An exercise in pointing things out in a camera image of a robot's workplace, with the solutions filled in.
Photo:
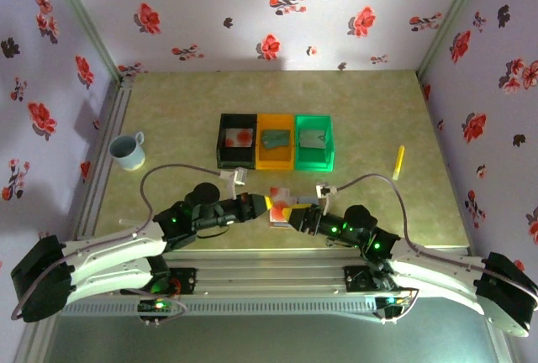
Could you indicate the yellow marker pen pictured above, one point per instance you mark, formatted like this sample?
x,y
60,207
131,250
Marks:
x,y
399,162

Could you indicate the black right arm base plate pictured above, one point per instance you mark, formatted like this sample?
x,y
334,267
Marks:
x,y
357,281

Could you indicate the light blue mug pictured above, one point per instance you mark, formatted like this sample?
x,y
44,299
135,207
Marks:
x,y
128,155

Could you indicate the red white packet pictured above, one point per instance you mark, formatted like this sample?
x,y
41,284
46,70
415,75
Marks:
x,y
300,200

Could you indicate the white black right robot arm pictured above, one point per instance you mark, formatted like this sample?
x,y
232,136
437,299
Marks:
x,y
437,262

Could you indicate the aluminium corner post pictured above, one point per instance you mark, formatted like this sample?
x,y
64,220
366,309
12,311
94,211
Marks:
x,y
86,14
452,14

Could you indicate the orange plastic bin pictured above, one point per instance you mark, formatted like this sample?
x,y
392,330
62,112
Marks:
x,y
275,160

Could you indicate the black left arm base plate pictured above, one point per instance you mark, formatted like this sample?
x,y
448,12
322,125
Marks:
x,y
185,281

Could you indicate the black plastic bin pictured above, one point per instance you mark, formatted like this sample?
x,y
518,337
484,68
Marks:
x,y
237,161

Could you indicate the green plastic bin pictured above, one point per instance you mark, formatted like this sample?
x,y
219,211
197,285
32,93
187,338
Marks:
x,y
315,160

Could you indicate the silver card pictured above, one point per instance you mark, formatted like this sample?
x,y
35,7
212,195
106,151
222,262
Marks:
x,y
312,139

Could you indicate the controller board green light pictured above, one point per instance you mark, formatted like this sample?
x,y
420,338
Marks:
x,y
157,306
393,302

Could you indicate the green card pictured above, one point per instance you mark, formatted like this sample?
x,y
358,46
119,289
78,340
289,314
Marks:
x,y
282,136
269,143

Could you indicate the aluminium side rail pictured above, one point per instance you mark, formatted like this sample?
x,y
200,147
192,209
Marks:
x,y
119,102

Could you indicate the aluminium frame rail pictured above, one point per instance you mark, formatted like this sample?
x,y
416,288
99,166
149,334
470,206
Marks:
x,y
269,270

